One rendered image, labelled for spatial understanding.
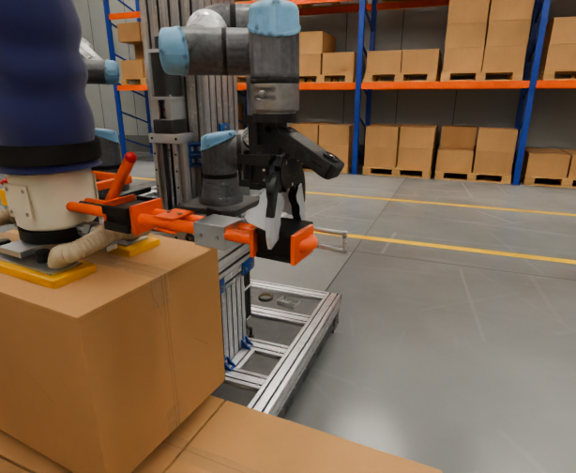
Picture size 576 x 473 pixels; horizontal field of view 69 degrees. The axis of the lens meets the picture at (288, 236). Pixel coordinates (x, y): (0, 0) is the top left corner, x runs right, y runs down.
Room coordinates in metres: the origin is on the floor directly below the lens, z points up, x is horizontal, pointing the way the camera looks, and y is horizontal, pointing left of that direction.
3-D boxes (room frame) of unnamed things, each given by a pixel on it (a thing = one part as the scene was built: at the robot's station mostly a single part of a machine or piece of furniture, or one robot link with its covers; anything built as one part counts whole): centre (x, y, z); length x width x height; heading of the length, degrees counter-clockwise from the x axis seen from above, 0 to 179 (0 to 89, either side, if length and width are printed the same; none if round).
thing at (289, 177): (0.69, 0.03, 1.29); 0.09 x 0.08 x 0.12; 62
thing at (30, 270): (0.87, 0.58, 1.05); 0.34 x 0.10 x 0.05; 62
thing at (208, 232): (0.74, 0.13, 1.14); 0.07 x 0.07 x 0.04; 62
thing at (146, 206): (0.84, 0.32, 1.15); 0.10 x 0.08 x 0.06; 152
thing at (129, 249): (1.04, 0.49, 1.05); 0.34 x 0.10 x 0.05; 62
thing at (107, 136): (1.59, 0.69, 1.20); 0.13 x 0.12 x 0.14; 124
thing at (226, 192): (1.41, 0.23, 1.09); 0.15 x 0.15 x 0.10
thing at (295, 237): (0.67, 0.01, 1.15); 0.08 x 0.07 x 0.05; 62
